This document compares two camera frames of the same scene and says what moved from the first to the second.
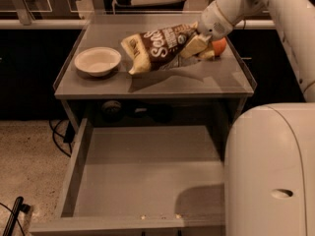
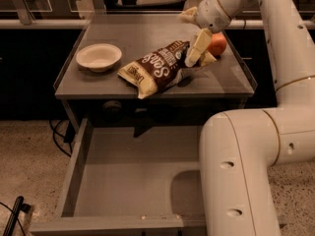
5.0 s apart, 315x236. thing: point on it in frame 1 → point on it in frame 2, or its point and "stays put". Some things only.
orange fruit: (219, 46) stays put
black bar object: (18, 206) stays put
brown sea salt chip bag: (156, 49) → (147, 77)
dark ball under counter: (111, 110) stays put
